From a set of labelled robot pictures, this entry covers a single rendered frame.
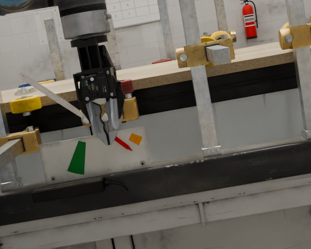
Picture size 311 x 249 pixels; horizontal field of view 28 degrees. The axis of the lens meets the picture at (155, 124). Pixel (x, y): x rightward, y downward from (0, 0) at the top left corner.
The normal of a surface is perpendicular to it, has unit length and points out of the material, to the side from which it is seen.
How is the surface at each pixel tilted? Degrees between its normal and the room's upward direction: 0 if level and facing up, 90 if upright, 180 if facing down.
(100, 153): 90
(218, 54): 90
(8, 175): 90
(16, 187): 90
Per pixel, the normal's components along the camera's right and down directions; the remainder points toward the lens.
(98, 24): 0.59, 0.00
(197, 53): -0.01, 0.14
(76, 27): -0.25, 0.17
